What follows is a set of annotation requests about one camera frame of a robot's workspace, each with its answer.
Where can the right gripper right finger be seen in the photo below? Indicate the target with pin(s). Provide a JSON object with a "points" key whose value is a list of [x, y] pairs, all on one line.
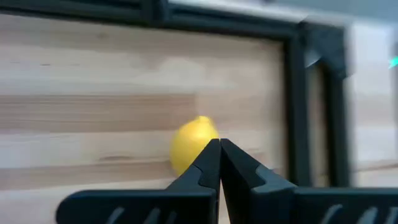
{"points": [[264, 202]]}

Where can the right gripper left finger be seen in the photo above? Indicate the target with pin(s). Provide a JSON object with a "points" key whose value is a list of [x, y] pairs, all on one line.
{"points": [[186, 205]]}

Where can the yellow toy lemon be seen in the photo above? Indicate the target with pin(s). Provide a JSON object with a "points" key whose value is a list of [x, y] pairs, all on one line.
{"points": [[189, 140]]}

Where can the black metal table frame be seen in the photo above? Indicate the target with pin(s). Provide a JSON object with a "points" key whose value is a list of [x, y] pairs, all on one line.
{"points": [[295, 109]]}

